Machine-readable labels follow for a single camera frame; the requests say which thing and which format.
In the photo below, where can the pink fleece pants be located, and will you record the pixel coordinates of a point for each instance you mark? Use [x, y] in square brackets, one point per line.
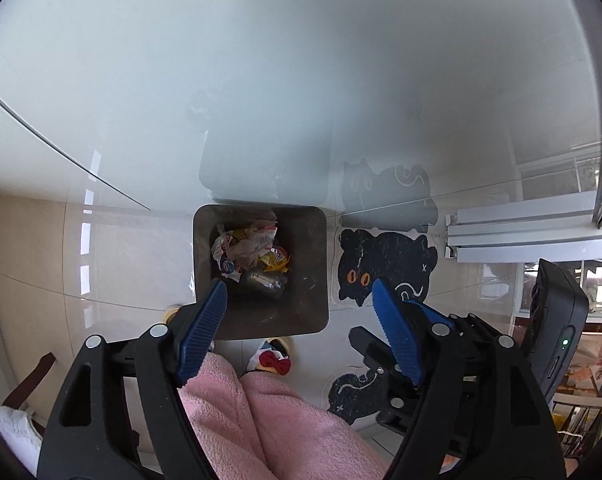
[261, 425]

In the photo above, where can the colourful printed carton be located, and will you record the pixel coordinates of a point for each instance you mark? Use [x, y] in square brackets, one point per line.
[601, 370]

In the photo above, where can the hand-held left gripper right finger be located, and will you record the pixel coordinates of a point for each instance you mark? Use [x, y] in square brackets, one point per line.
[396, 330]

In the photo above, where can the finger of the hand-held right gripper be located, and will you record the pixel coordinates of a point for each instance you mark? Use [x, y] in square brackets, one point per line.
[368, 347]
[428, 312]

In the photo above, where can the yellow snack packet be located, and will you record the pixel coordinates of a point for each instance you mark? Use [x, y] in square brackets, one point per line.
[276, 258]

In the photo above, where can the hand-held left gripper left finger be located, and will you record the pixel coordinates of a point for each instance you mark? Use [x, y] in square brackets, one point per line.
[203, 330]

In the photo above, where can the crushed clear plastic bottle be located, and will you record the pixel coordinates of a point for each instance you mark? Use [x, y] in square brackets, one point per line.
[268, 281]

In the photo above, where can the black cat floor mat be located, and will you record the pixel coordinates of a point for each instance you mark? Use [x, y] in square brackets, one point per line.
[381, 260]
[348, 392]

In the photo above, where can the aluminium sliding door track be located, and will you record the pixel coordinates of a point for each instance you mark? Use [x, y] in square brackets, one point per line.
[521, 232]

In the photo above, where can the white fluffy cloth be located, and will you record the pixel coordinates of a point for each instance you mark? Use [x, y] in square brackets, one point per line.
[18, 435]

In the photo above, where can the dark grey trash bin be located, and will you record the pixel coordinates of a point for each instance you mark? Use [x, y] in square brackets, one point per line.
[291, 305]

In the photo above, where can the wrappers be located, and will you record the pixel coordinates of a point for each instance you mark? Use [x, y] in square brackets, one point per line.
[253, 240]

